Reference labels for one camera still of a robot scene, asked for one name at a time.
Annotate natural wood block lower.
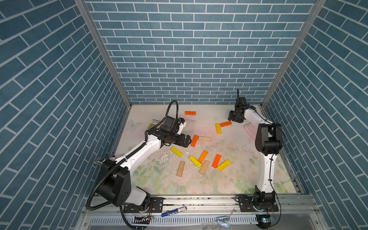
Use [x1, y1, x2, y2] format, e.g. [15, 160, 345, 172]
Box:
[199, 160, 210, 175]

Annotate clear tape scraps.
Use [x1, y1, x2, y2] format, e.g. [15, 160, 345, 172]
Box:
[202, 216, 230, 230]

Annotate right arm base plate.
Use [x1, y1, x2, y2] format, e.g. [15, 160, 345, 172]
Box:
[234, 195, 279, 212]

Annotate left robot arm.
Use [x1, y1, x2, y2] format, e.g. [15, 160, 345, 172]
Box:
[97, 132, 192, 210]

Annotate natural wood block left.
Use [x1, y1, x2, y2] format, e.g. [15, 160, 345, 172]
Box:
[176, 161, 185, 177]

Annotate blue handled screwdriver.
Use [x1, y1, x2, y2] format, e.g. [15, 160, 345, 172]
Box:
[161, 206, 187, 217]

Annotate natural wood block centre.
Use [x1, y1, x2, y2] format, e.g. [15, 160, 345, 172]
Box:
[198, 136, 212, 142]

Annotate pink eraser box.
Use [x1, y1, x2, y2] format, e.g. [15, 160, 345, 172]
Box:
[244, 123, 257, 140]

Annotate aluminium front rail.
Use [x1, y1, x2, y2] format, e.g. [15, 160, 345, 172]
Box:
[81, 194, 320, 215]

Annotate black corrugated cable left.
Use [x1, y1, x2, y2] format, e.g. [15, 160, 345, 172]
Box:
[85, 100, 179, 211]

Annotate chalk box coloured sticks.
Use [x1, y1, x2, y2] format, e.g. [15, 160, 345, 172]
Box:
[147, 119, 160, 129]

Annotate natural wood block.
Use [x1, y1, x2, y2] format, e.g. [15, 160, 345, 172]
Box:
[199, 160, 210, 175]
[176, 161, 185, 177]
[198, 136, 212, 142]

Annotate light orange block centre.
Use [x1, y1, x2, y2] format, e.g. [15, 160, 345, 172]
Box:
[198, 150, 209, 163]

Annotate small circuit board green led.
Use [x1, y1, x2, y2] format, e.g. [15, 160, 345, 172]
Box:
[256, 214, 273, 230]

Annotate wire connector bundle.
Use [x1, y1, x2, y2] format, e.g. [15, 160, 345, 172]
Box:
[132, 216, 154, 225]

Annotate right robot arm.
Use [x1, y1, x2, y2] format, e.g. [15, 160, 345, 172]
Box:
[228, 106, 283, 211]

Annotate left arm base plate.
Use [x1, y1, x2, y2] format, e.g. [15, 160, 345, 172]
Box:
[123, 197, 164, 213]

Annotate yellow block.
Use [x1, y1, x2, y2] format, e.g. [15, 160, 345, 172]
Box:
[215, 123, 222, 135]
[217, 160, 232, 172]
[171, 147, 183, 158]
[189, 156, 202, 168]

